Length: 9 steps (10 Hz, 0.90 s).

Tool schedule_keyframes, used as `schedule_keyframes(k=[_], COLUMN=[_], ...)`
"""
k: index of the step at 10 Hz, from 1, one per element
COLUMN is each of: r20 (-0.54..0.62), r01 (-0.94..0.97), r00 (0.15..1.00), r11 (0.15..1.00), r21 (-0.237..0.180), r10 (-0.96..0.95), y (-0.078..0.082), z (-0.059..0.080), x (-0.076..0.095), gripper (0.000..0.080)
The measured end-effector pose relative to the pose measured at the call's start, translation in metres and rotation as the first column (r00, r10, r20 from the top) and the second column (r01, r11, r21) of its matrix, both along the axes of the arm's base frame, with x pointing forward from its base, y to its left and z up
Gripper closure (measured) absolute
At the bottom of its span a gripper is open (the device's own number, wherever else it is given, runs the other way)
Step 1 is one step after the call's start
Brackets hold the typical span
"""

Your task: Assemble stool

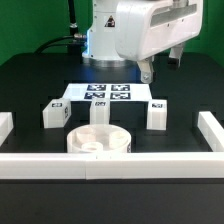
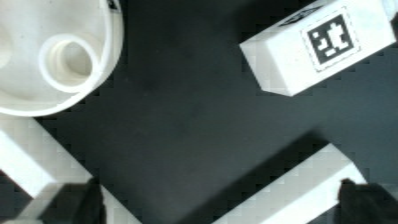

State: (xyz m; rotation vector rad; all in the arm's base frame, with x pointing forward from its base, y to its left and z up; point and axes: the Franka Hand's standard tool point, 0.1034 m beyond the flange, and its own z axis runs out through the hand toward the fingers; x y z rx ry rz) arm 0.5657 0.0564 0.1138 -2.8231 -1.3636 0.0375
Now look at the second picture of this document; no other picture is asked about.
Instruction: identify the white front barrier rail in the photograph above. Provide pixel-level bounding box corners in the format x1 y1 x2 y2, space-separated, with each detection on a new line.
0 115 142 224

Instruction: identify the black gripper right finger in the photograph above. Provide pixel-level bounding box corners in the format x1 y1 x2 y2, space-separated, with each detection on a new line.
334 179 398 224

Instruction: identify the white stool leg with tag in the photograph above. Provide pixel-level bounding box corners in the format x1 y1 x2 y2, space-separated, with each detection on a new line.
239 0 398 96

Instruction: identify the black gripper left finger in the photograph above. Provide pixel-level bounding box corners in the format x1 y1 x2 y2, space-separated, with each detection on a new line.
39 178 106 224

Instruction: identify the white round stool seat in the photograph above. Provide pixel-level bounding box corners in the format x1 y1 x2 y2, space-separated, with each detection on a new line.
0 0 124 117

